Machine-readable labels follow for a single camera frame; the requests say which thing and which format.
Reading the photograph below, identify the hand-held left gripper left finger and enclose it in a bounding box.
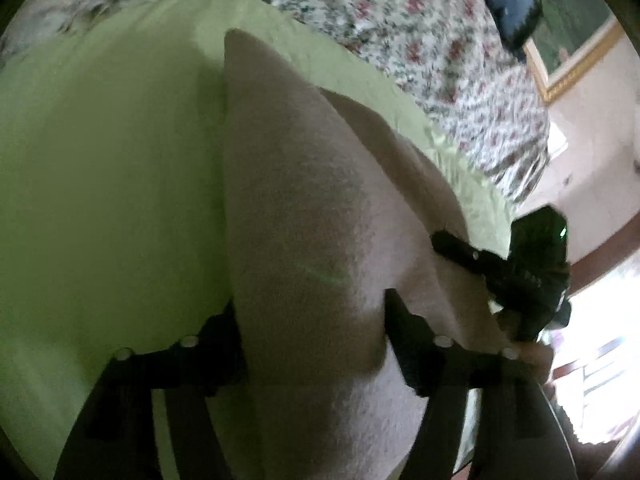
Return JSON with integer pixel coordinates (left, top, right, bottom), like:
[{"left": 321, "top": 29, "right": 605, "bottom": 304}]
[{"left": 55, "top": 301, "right": 247, "bottom": 480}]

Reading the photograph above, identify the person's right hand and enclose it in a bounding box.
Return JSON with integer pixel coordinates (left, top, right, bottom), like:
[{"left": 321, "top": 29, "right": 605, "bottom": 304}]
[{"left": 517, "top": 341, "right": 554, "bottom": 377}]

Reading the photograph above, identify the gold framed picture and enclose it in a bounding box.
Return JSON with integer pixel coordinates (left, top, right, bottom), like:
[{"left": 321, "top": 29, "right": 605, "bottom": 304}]
[{"left": 522, "top": 0, "right": 627, "bottom": 107}]

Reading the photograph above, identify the beige sweater with brown hem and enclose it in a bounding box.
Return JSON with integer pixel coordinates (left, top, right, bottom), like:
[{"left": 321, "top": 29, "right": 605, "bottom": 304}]
[{"left": 222, "top": 27, "right": 521, "bottom": 480}]

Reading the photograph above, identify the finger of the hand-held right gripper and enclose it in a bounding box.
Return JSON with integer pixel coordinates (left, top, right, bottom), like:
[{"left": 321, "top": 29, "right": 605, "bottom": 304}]
[{"left": 432, "top": 230, "right": 512, "bottom": 281}]

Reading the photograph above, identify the small-flower print quilt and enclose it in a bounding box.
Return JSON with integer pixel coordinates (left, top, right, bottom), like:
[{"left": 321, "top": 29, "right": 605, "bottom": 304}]
[{"left": 240, "top": 0, "right": 552, "bottom": 207}]

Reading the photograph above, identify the green bed blanket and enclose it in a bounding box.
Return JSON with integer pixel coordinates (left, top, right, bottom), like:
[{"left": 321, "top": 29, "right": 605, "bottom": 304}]
[{"left": 0, "top": 0, "right": 516, "bottom": 480}]

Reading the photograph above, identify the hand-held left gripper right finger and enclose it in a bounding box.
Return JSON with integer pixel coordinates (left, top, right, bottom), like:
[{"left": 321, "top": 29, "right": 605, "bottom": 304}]
[{"left": 384, "top": 289, "right": 576, "bottom": 480}]

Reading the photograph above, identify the dark blue cushion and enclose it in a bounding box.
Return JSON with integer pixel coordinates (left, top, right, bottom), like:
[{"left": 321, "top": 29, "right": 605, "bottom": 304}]
[{"left": 460, "top": 0, "right": 544, "bottom": 54}]

